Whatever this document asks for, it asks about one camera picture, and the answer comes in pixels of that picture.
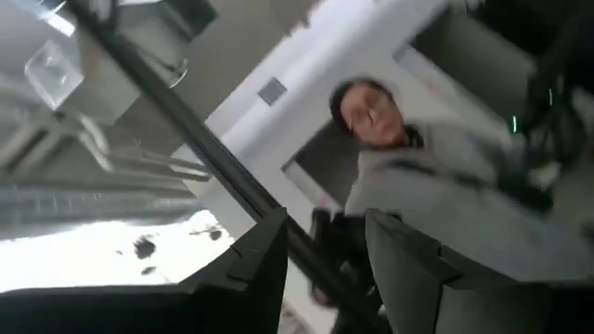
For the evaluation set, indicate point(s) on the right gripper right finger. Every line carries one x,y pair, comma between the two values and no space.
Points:
404,278

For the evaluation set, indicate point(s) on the person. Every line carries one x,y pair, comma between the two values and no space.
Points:
441,185

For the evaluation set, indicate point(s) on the square ceiling light panel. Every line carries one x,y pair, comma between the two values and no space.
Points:
53,74

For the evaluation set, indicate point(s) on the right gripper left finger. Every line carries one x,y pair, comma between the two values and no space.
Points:
250,278

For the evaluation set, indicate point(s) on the grey wall plate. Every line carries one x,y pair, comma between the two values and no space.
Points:
272,91

